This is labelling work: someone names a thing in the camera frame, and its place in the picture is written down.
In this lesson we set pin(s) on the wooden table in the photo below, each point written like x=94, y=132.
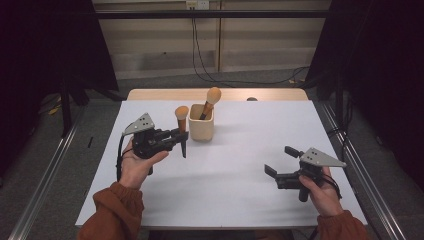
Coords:
x=160, y=94

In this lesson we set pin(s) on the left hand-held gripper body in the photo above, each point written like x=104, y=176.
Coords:
x=146, y=143

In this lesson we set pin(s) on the white wall socket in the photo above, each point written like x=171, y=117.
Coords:
x=197, y=4

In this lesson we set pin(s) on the white table mat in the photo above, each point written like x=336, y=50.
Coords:
x=216, y=186

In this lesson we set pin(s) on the large round makeup brush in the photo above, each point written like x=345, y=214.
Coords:
x=213, y=95

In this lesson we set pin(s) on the black horizontal bar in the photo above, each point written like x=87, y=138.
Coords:
x=150, y=14

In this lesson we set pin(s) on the person's right hand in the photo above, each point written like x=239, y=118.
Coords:
x=325, y=196

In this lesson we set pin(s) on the person's left hand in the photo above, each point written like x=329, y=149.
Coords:
x=136, y=170

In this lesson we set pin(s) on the black stand post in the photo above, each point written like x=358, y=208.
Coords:
x=65, y=113
x=339, y=100

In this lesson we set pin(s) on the small slim makeup brush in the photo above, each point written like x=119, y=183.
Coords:
x=182, y=113

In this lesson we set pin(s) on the black curtain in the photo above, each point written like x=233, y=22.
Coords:
x=383, y=66
x=40, y=50

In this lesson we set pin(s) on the metal floor rail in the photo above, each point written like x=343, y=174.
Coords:
x=43, y=186
x=386, y=220

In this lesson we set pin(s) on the beige square cup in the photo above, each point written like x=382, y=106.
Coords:
x=201, y=130

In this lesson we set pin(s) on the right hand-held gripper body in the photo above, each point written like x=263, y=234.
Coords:
x=320, y=158

